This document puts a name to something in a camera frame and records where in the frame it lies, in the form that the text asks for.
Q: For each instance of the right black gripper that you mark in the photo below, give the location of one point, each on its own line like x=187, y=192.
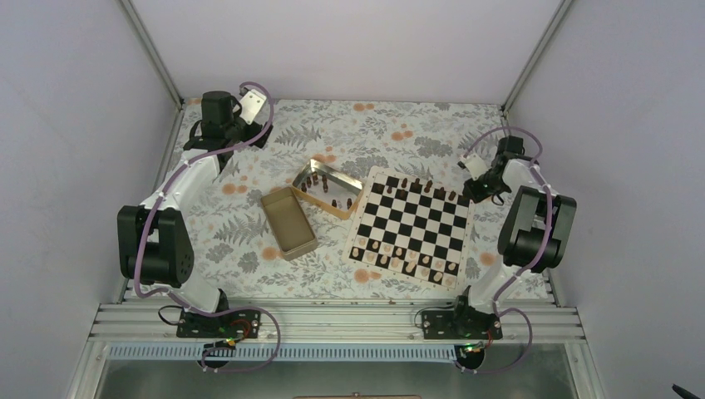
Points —
x=475, y=194

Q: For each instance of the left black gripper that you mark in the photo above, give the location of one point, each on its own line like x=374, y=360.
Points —
x=255, y=132

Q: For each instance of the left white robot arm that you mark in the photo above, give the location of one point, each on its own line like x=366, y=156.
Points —
x=155, y=248

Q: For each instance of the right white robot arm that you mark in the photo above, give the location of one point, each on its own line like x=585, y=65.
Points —
x=533, y=237

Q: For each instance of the gold tin with dark pieces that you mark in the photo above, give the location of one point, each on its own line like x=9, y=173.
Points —
x=332, y=190

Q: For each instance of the wooden chessboard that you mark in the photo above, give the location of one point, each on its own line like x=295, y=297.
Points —
x=399, y=231

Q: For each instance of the empty gold tin lid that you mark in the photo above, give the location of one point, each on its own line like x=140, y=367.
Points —
x=289, y=223

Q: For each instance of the floral patterned table mat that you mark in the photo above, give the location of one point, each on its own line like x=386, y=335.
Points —
x=234, y=247

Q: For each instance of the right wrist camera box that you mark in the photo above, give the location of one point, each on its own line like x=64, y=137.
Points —
x=474, y=165

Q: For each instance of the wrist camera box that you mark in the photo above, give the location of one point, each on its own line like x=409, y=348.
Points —
x=251, y=103
x=474, y=165

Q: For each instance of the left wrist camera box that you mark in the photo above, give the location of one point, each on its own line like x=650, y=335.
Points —
x=251, y=103

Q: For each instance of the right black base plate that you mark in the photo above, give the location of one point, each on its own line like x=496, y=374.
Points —
x=445, y=325

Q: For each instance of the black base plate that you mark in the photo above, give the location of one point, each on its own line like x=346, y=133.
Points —
x=241, y=324
x=445, y=325

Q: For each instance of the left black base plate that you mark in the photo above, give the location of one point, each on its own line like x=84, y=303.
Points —
x=241, y=324

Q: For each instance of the aluminium rail frame front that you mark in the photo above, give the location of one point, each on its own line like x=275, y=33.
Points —
x=371, y=322

